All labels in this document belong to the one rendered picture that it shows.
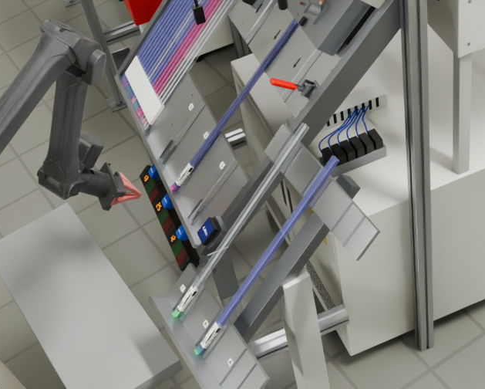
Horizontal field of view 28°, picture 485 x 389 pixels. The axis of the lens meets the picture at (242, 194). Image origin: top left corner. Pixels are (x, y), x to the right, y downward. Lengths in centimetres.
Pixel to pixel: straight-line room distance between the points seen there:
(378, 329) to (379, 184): 50
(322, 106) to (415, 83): 20
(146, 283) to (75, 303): 78
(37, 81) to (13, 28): 250
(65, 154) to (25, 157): 161
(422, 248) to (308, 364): 45
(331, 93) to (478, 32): 34
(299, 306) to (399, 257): 53
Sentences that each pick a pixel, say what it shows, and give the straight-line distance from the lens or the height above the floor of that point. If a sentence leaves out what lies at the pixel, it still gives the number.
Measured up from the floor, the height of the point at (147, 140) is 73.
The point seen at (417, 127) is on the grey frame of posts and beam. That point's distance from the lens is 212.
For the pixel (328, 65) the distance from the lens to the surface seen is 201.
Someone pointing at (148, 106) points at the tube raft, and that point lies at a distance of 248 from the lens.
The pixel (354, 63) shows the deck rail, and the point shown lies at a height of 109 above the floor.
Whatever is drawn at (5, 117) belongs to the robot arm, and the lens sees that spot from 172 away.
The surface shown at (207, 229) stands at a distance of 211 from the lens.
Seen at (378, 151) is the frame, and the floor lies 65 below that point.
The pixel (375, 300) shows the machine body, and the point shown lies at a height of 27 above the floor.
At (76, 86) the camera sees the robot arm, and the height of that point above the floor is 122.
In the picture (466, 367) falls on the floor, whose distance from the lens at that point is 279.
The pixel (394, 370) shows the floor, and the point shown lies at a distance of 279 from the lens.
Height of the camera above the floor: 239
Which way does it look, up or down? 47 degrees down
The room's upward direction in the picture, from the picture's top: 13 degrees counter-clockwise
